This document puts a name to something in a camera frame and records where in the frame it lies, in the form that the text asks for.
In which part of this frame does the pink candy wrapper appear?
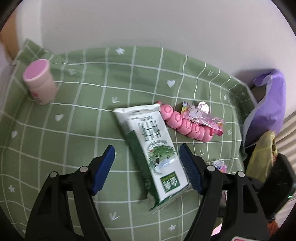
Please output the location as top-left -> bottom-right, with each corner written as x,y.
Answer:
181,101 -> 225,137

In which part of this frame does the green white milk carton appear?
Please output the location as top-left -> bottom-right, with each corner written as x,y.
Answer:
113,103 -> 189,210

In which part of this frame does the pink cylindrical container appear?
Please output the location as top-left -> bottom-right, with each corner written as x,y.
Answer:
23,59 -> 57,105

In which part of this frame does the green grid bed sheet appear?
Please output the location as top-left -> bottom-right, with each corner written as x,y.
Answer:
1,40 -> 255,240

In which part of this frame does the purple pillow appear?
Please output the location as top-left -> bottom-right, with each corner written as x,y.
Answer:
242,69 -> 286,148

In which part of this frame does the pink caterpillar toy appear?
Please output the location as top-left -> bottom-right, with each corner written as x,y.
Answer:
157,101 -> 214,143

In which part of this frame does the pink drink carton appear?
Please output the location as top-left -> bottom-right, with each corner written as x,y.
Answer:
212,161 -> 227,173

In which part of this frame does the wooden shelf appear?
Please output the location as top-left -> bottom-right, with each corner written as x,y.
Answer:
1,10 -> 20,60

